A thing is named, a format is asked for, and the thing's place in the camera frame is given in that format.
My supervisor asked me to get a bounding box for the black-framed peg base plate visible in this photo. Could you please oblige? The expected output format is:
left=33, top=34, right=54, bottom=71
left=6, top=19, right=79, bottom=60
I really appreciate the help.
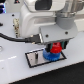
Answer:
left=25, top=48, right=66, bottom=68

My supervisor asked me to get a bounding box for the red gear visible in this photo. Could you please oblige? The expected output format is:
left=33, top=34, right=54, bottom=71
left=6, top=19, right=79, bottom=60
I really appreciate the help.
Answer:
left=50, top=42, right=62, bottom=54

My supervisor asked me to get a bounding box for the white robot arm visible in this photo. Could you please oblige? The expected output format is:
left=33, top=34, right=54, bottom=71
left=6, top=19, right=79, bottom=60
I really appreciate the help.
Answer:
left=19, top=0, right=84, bottom=52

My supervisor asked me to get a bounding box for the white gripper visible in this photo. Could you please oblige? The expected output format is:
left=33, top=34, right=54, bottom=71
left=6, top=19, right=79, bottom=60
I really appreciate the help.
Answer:
left=37, top=20, right=79, bottom=52

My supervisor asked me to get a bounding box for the left metal peg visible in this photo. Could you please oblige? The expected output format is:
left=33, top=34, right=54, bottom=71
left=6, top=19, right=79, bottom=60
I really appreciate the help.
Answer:
left=33, top=52, right=38, bottom=61

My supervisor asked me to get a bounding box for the beige electrical connector block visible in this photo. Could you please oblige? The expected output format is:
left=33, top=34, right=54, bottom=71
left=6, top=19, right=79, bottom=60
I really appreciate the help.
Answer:
left=13, top=18, right=19, bottom=33

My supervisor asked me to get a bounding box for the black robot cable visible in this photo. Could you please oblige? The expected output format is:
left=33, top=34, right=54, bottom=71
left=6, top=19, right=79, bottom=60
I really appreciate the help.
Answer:
left=0, top=32, right=43, bottom=44

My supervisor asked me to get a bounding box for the blue object background left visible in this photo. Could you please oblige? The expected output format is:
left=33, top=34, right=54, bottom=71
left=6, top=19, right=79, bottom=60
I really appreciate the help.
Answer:
left=0, top=2, right=6, bottom=14

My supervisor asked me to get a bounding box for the blue gear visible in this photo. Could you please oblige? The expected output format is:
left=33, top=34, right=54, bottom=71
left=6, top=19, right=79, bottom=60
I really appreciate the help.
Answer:
left=43, top=50, right=60, bottom=61

